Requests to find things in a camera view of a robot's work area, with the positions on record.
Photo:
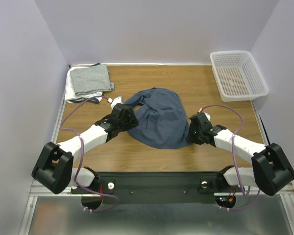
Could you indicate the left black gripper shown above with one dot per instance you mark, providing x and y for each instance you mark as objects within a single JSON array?
[{"x": 133, "y": 121}]

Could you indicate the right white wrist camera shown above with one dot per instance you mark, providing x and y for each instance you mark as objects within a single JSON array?
[{"x": 206, "y": 114}]

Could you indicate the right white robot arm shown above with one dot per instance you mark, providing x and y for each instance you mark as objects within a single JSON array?
[{"x": 270, "y": 169}]

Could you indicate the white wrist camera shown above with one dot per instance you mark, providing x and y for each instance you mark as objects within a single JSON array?
[
  {"x": 206, "y": 114},
  {"x": 115, "y": 101}
]

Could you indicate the folded grey tank top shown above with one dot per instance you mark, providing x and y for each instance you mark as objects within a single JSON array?
[{"x": 91, "y": 80}]

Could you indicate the blue tank top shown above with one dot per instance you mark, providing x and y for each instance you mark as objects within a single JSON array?
[{"x": 163, "y": 122}]

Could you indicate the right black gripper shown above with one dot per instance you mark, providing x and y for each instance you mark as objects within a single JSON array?
[{"x": 194, "y": 130}]

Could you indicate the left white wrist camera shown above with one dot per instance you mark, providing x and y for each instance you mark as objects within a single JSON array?
[{"x": 115, "y": 101}]

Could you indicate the white plastic basket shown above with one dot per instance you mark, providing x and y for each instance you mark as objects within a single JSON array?
[{"x": 237, "y": 76}]

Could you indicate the aluminium frame rail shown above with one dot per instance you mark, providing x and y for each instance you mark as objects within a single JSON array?
[{"x": 38, "y": 190}]

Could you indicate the folded white tank top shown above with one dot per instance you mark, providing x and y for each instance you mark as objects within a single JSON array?
[{"x": 69, "y": 90}]

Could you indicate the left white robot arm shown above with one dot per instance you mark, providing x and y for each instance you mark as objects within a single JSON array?
[{"x": 54, "y": 167}]

